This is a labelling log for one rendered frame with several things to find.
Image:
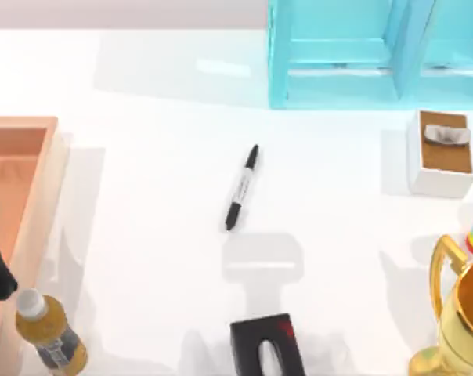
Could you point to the black and white marker pen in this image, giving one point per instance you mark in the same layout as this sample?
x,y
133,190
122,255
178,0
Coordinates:
x,y
241,189

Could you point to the light blue rack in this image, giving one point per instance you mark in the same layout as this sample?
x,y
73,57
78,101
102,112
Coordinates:
x,y
338,51

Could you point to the black stapler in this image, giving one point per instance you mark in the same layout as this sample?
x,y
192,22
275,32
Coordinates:
x,y
252,344

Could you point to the gold trophy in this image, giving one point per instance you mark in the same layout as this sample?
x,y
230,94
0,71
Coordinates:
x,y
461,313

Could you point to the amber bottle with white cap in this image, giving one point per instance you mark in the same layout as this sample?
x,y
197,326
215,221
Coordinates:
x,y
52,333

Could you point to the salmon shallow box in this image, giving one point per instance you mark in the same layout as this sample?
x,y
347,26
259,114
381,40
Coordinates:
x,y
25,188

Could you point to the white and brown tissue box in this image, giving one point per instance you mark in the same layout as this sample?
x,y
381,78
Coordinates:
x,y
440,156

